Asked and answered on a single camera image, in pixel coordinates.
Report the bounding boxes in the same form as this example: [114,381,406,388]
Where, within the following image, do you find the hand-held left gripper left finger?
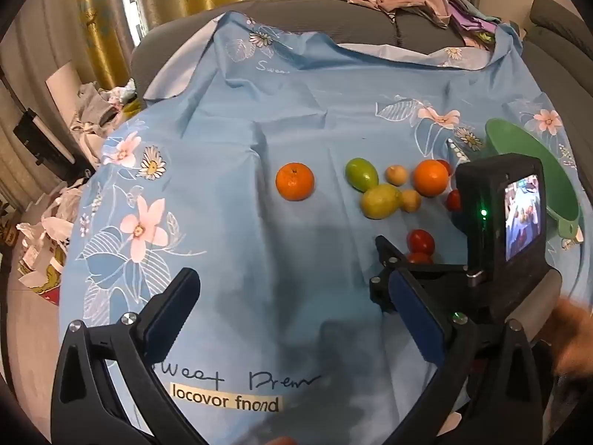
[51,266,202,445]

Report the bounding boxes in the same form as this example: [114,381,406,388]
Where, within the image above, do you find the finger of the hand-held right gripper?
[369,273,470,317]
[374,235,470,276]

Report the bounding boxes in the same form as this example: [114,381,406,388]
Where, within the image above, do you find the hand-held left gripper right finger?
[384,269,557,445]

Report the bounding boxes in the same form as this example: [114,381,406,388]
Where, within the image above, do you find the yellow-green mango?
[361,184,403,220]

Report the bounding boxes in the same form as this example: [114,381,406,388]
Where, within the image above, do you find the green mango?
[345,158,380,193]

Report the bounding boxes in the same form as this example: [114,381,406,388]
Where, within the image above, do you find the orange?
[412,159,450,198]
[275,162,316,201]

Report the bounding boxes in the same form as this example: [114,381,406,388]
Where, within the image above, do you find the green plastic bowl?
[484,118,584,242]

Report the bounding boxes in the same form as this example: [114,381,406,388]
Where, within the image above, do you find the person's right hand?
[551,296,593,377]

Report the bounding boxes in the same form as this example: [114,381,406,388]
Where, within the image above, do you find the white plastic bags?
[16,181,89,297]

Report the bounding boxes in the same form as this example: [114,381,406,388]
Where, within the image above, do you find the blue floral cloth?
[58,9,584,445]

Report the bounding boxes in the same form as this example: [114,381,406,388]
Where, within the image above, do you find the grey and white clothes pile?
[69,79,140,149]

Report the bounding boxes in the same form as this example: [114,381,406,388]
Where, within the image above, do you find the black box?
[13,109,77,166]

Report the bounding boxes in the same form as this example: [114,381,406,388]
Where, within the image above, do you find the purple cloth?
[447,0,506,46]

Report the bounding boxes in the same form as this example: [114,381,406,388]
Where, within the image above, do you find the grey sofa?
[130,0,593,316]

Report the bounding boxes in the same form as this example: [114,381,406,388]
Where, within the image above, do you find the white board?
[45,60,87,108]

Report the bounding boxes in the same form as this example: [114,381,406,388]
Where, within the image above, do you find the yellow patterned curtain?
[74,0,156,93]

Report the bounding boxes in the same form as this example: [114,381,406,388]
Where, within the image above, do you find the window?
[116,0,149,42]

